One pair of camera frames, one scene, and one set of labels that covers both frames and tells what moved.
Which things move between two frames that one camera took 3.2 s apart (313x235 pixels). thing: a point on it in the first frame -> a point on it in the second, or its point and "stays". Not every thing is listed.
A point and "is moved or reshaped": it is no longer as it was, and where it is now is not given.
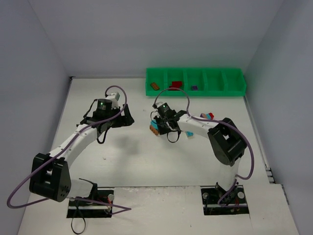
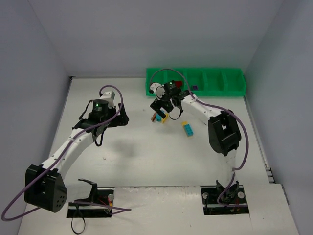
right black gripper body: x=162 y=126 -> x=161 y=105
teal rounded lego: x=154 y=125 is moved or reshaped
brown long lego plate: x=153 y=130 -> x=153 y=117
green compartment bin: x=195 y=82 stays
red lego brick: x=176 y=84 stays
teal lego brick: x=189 y=133 stays
